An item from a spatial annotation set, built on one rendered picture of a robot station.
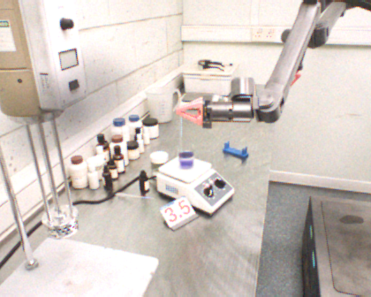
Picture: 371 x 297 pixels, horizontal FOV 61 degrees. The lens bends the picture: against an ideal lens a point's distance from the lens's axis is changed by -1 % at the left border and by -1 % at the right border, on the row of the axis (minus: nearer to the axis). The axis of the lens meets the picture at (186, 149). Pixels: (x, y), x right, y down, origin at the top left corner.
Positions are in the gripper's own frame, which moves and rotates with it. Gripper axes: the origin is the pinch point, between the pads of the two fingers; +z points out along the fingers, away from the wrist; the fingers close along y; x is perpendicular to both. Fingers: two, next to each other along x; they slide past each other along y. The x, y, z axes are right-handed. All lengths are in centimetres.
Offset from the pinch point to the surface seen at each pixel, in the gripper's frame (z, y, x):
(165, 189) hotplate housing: 4.2, 4.5, 23.1
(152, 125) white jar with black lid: 15.8, -39.8, 20.0
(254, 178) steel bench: -23.8, -8.2, 26.1
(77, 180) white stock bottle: 32.7, 1.4, 22.9
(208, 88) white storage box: -7, -107, 22
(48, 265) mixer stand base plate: 27, 34, 25
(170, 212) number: 1.6, 15.1, 23.4
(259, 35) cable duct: -38, -132, -6
